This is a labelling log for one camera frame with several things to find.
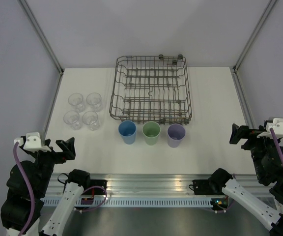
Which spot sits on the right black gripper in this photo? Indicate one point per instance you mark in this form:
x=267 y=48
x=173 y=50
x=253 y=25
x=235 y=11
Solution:
x=251 y=133

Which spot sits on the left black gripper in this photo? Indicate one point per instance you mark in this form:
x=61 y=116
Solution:
x=69 y=150

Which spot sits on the clear glass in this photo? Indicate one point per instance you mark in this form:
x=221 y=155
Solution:
x=73 y=120
x=76 y=100
x=94 y=100
x=91 y=120

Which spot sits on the blue plastic cup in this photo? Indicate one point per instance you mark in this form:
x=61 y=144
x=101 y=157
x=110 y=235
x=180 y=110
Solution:
x=127 y=130

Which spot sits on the purple plastic cup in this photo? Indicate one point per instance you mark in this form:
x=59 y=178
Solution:
x=176 y=134

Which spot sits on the green plastic cup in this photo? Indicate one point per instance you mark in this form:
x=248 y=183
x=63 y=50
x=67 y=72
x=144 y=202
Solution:
x=151 y=131

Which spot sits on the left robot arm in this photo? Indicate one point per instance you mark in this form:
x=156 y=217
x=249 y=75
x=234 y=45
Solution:
x=21 y=211

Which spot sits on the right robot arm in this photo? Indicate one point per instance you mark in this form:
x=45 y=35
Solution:
x=271 y=218

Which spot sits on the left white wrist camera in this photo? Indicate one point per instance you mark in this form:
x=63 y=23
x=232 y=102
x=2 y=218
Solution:
x=32 y=142

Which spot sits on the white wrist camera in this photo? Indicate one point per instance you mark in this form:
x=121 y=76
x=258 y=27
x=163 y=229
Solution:
x=32 y=142
x=273 y=123

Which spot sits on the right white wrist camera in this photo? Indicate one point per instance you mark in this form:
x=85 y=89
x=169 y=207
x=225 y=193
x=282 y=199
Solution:
x=273 y=123

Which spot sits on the white slotted cable duct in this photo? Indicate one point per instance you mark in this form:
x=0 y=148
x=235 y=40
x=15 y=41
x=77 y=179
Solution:
x=145 y=202

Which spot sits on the right aluminium frame post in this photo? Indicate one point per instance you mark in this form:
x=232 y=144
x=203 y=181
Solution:
x=256 y=31

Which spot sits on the aluminium frame post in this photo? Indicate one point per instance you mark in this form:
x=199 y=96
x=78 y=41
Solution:
x=256 y=31
x=40 y=34

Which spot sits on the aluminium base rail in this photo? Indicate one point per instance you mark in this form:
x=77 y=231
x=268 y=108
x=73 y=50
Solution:
x=137 y=185

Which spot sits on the grey wire dish rack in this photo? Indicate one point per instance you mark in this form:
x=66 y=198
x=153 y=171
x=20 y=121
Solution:
x=151 y=88

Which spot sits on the left aluminium frame post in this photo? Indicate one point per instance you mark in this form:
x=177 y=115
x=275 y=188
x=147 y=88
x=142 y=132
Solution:
x=40 y=34

